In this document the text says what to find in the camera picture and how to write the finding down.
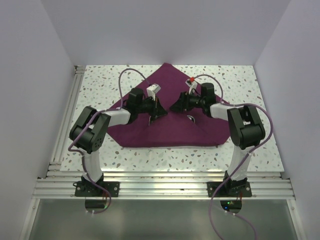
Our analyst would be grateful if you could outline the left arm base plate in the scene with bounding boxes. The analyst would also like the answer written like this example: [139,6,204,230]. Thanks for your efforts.
[72,181,120,198]

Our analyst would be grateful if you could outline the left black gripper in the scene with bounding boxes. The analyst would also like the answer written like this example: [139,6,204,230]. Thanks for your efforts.
[136,95,168,117]

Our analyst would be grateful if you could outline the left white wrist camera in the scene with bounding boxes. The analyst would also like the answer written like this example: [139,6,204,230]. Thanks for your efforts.
[146,83,161,101]

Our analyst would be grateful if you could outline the purple cloth mat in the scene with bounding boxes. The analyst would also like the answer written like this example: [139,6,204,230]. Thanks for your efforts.
[107,63,230,148]

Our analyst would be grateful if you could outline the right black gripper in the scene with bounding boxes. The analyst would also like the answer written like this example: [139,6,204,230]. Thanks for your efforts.
[170,90,206,113]

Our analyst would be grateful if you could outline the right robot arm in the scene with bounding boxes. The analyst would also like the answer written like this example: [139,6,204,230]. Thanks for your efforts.
[170,81,266,197]

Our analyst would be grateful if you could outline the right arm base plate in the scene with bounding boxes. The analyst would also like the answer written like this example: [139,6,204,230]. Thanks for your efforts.
[206,180,253,198]

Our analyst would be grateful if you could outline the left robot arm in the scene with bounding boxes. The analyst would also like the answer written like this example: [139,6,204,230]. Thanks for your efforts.
[68,84,168,197]

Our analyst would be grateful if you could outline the aluminium frame rails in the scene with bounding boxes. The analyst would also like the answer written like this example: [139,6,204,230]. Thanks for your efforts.
[20,65,306,240]

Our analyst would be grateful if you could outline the metal tray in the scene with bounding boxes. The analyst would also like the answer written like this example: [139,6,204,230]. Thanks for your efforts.
[147,114,197,126]

